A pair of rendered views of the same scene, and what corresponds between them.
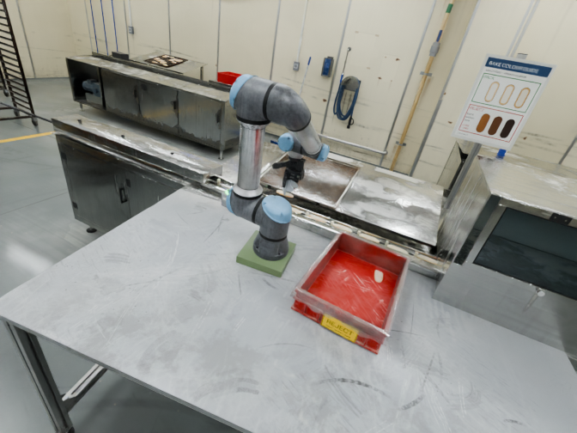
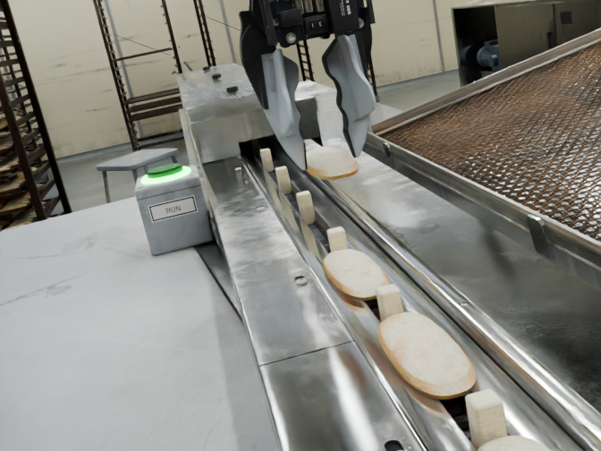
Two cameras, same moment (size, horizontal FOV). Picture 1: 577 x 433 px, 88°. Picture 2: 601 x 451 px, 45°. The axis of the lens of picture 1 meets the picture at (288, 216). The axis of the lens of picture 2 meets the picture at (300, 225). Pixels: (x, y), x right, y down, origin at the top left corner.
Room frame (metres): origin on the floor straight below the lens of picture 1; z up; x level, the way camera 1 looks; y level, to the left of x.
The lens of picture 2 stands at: (1.15, -0.44, 1.04)
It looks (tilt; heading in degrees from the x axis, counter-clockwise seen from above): 17 degrees down; 63
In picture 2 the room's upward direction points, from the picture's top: 12 degrees counter-clockwise
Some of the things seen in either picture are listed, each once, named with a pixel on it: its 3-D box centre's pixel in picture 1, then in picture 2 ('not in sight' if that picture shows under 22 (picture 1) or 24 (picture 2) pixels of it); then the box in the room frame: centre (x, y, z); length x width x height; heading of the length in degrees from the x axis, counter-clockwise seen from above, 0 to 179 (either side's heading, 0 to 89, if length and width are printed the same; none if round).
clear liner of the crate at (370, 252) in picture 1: (355, 280); not in sight; (0.90, -0.30, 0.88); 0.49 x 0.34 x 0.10; 157
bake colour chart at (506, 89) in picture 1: (499, 104); not in sight; (1.86, -1.03, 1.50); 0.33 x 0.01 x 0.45; 70
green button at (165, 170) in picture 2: not in sight; (165, 174); (1.38, 0.32, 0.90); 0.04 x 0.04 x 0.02
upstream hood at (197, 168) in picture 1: (132, 144); (222, 95); (1.78, 1.06, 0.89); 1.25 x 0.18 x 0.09; 70
